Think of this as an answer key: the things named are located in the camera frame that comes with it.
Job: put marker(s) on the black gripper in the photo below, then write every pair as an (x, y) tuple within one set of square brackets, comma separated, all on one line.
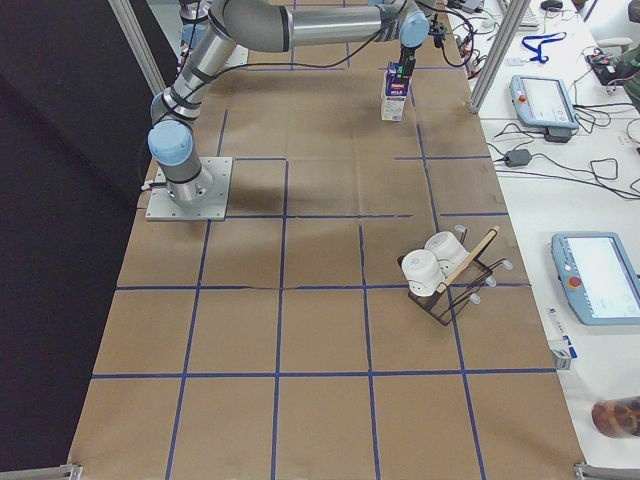
[(406, 58)]

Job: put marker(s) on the blue white milk carton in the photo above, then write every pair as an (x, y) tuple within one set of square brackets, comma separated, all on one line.
[(394, 92)]

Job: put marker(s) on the white cup on rack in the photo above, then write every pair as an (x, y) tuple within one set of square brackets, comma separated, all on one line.
[(448, 251), (422, 272)]

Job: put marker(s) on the far teach pendant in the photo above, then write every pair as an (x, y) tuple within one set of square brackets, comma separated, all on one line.
[(542, 102)]

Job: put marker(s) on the teach pendant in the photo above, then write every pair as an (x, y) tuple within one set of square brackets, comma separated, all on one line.
[(542, 102), (597, 277)]

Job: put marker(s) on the black power adapter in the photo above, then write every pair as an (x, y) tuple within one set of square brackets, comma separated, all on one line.
[(517, 158)]

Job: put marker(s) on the near teach pendant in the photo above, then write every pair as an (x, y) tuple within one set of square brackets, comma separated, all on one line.
[(597, 277)]

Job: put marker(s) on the small white box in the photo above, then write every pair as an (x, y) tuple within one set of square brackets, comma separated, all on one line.
[(560, 344)]

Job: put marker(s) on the brown glass jar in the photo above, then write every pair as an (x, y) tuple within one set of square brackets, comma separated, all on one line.
[(617, 418)]

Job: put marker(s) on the aluminium frame post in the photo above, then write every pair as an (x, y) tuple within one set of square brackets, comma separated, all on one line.
[(506, 32)]

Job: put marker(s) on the black wire cup rack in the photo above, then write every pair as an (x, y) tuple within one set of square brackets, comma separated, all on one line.
[(465, 290)]

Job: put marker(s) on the wooden rack handle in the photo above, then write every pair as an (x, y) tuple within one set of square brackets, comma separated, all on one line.
[(474, 254)]

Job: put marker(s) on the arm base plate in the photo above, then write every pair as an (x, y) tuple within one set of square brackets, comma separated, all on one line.
[(204, 198)]

